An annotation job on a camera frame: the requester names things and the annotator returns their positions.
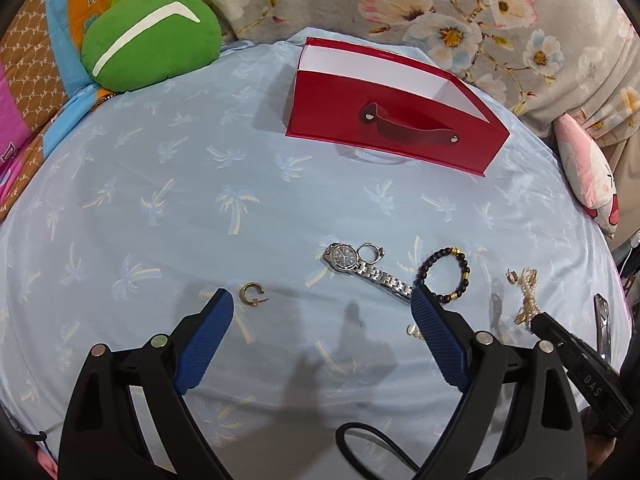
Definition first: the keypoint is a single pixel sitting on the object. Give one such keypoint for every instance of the pink cartoon pillow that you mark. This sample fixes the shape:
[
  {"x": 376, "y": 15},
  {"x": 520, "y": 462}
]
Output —
[{"x": 590, "y": 175}]

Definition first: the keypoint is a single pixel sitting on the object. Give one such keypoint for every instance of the small dark gold earring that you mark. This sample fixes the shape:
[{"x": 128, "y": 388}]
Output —
[{"x": 512, "y": 276}]

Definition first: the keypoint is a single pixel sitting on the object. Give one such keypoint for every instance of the gold hoop earring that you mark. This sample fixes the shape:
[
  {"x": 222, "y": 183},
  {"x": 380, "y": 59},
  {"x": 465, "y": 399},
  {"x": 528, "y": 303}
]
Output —
[{"x": 251, "y": 293}]

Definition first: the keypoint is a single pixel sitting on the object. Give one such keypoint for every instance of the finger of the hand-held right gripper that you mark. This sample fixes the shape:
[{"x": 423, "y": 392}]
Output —
[{"x": 582, "y": 370}]

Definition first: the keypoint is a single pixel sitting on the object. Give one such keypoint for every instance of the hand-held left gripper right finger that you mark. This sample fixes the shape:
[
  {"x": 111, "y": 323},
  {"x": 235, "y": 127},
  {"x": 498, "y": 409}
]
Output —
[{"x": 437, "y": 335}]

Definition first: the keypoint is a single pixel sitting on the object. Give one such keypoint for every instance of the grey floral blanket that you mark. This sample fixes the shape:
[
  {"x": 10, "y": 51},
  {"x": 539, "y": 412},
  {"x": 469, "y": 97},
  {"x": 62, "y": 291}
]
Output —
[{"x": 380, "y": 0}]

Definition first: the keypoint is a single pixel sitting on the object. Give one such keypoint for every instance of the light blue palm print sheet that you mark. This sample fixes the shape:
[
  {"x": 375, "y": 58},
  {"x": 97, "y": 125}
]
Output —
[{"x": 200, "y": 200}]

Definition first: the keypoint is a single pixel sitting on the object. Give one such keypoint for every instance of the small gold stud earring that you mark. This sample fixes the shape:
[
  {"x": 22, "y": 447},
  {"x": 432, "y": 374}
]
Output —
[{"x": 412, "y": 330}]

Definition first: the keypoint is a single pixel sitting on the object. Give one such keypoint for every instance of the silver metal clip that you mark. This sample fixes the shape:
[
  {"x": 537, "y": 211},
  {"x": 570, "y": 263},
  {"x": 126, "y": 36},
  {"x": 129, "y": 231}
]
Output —
[{"x": 602, "y": 325}]

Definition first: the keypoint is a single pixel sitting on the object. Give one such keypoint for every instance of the colourful cartoon printed blanket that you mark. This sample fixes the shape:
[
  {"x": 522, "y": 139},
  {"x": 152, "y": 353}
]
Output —
[{"x": 35, "y": 75}]

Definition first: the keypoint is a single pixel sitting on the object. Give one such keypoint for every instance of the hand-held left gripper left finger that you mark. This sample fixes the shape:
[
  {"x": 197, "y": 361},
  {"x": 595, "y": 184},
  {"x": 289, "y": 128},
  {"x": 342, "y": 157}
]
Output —
[{"x": 207, "y": 340}]

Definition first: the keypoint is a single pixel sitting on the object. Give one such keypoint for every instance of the green plush pillow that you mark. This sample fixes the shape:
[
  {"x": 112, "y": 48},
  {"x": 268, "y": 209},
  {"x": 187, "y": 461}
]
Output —
[{"x": 150, "y": 40}]

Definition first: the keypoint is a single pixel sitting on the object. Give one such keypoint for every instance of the silver wrist watch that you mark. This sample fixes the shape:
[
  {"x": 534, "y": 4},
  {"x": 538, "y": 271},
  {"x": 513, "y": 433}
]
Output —
[{"x": 367, "y": 269}]

